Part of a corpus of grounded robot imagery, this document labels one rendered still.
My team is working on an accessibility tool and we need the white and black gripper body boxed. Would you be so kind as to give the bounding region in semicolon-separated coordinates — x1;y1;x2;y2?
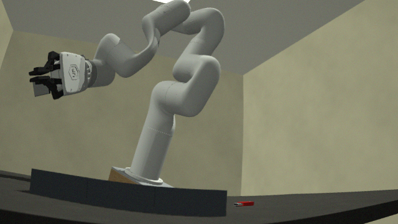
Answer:
50;52;91;96

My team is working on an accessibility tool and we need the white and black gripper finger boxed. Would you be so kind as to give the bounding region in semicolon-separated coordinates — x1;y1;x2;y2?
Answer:
29;51;60;76
30;76;64;100

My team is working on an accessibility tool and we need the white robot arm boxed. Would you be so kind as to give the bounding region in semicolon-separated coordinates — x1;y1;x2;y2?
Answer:
80;0;225;185

